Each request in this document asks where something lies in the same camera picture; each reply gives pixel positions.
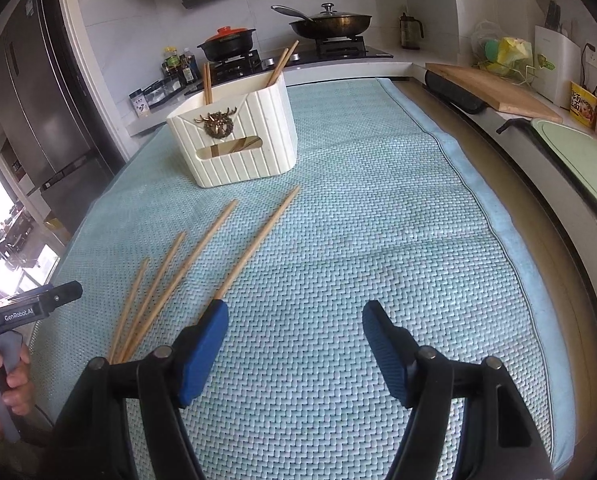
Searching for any grey double door refrigerator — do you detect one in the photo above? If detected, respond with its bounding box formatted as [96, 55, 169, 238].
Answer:
[0, 0, 124, 233]

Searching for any yellow snack packet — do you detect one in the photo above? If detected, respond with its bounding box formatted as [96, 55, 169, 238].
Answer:
[569, 81, 597, 129]

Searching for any light blue woven table mat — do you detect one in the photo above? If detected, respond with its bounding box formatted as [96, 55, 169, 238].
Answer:
[33, 79, 576, 479]

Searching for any cream ribbed utensil holder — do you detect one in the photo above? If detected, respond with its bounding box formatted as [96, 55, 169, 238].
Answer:
[167, 74, 298, 188]

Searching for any black gas stove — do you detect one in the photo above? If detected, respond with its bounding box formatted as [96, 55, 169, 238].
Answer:
[210, 36, 394, 84]

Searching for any black wok with glass lid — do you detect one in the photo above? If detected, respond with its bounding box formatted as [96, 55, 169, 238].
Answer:
[271, 2, 372, 41]

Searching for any dark french press jug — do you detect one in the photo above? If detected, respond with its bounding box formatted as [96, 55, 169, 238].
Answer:
[399, 12, 424, 50]

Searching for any white spice jar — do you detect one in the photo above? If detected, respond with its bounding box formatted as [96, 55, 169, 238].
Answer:
[129, 89, 151, 118]

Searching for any yellow green plastic bag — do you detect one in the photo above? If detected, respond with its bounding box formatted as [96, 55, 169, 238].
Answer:
[479, 36, 533, 78]

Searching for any black pot with red lid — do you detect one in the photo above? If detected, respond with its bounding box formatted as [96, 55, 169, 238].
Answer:
[198, 26, 254, 63]

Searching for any wooden chopstick in holder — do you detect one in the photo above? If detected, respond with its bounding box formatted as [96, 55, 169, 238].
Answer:
[267, 40, 299, 87]

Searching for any light green cutting board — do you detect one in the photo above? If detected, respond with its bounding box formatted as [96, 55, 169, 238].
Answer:
[530, 119, 597, 205]

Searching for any white knife block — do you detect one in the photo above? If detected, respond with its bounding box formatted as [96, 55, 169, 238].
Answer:
[531, 0, 581, 110]

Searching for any sauce bottles group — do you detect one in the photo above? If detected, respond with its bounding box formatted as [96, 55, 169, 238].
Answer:
[162, 47, 201, 87]

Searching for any clear spice container rack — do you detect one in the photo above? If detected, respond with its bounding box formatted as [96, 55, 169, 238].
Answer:
[142, 77, 182, 108]

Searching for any wooden cutting board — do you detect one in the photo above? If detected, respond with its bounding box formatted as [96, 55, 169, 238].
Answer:
[425, 63, 563, 124]

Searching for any wooden chopstick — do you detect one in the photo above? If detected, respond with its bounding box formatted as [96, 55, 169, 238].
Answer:
[120, 200, 238, 362]
[204, 62, 214, 105]
[108, 257, 150, 363]
[203, 62, 213, 105]
[267, 40, 299, 87]
[212, 185, 300, 300]
[116, 231, 187, 363]

